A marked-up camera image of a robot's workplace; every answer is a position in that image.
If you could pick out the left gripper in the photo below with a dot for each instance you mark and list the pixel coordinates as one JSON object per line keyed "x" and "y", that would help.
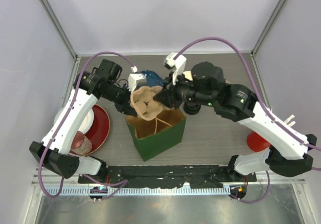
{"x": 125, "y": 107}

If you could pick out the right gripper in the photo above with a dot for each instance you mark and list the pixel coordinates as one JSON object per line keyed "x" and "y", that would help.
{"x": 164, "y": 97}

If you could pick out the single cardboard cup carrier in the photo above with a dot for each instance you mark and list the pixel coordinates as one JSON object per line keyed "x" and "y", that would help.
{"x": 143, "y": 103}

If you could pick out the stack of black lids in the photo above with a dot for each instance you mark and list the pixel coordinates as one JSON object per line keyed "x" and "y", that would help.
{"x": 191, "y": 108}

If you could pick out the stack of white paper cups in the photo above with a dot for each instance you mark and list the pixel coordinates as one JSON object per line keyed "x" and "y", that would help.
{"x": 187, "y": 76}

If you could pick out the green paper bag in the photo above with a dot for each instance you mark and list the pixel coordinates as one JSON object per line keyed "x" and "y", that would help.
{"x": 152, "y": 138}

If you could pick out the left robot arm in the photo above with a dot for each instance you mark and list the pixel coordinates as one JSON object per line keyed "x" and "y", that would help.
{"x": 53, "y": 151}

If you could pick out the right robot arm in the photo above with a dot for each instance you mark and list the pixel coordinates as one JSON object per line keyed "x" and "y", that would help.
{"x": 288, "y": 152}

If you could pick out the blue ceramic dish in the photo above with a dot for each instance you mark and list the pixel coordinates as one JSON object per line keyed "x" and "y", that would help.
{"x": 152, "y": 78}

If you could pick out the red plate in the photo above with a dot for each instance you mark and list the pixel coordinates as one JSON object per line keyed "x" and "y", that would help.
{"x": 99, "y": 130}

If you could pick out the white bowl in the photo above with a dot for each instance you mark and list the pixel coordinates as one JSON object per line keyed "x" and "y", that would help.
{"x": 86, "y": 119}

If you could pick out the pink patterned cup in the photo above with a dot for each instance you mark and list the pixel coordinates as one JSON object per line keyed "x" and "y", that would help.
{"x": 81, "y": 145}

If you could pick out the red cup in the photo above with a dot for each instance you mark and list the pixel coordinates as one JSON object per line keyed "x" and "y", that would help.
{"x": 256, "y": 143}

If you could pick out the paper wrapped straw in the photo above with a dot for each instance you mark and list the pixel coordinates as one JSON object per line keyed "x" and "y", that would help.
{"x": 289, "y": 121}

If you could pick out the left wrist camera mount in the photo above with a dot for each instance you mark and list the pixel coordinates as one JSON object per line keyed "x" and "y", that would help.
{"x": 136, "y": 79}

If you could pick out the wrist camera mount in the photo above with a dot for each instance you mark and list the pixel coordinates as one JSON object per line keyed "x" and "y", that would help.
{"x": 136, "y": 79}
{"x": 176, "y": 63}

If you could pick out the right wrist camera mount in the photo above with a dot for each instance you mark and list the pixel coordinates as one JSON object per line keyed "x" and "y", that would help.
{"x": 176, "y": 63}

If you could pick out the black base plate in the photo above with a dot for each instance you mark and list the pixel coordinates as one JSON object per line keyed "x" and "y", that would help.
{"x": 171, "y": 176}

